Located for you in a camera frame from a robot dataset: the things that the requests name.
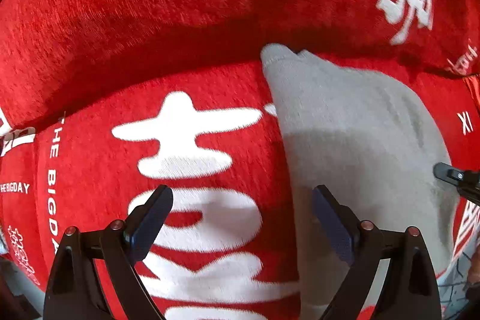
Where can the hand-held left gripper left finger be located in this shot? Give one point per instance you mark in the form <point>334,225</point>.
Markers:
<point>150,226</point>

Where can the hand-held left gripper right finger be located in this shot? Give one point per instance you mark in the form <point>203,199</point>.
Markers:
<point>333,226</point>

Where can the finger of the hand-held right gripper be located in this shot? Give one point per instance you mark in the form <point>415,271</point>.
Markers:
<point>463,181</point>

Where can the grey knit sweater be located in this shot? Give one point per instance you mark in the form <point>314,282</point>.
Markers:
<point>348,117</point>

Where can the red printed blanket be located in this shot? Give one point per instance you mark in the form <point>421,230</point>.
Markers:
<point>168,5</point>

